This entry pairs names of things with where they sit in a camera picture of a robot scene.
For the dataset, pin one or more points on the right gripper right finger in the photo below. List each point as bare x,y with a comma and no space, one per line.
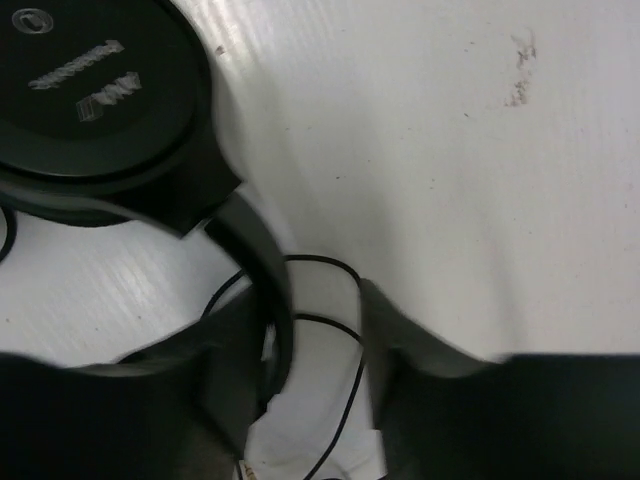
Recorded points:
443,414

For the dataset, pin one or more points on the black Panasonic wired headphones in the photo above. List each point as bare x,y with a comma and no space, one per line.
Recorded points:
107,116

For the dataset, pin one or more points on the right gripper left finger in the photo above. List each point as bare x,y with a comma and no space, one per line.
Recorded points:
181,408

